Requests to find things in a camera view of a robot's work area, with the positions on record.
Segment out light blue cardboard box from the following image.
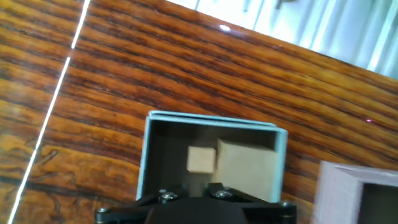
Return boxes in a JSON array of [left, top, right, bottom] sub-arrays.
[[136, 110, 289, 205]]

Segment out glossy wood-grain board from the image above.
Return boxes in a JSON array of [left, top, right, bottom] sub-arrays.
[[0, 0, 398, 224]]

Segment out small wooden cube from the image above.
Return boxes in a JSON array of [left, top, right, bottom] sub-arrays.
[[186, 146, 217, 174]]

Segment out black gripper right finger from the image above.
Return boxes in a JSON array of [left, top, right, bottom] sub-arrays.
[[206, 182, 298, 224]]

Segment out pink cardboard box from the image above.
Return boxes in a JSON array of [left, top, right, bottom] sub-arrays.
[[312, 160, 398, 224]]

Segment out large wooden cube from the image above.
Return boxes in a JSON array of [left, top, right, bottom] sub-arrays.
[[211, 139, 279, 203]]

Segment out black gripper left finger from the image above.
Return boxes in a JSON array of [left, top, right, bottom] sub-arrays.
[[94, 184, 188, 224]]

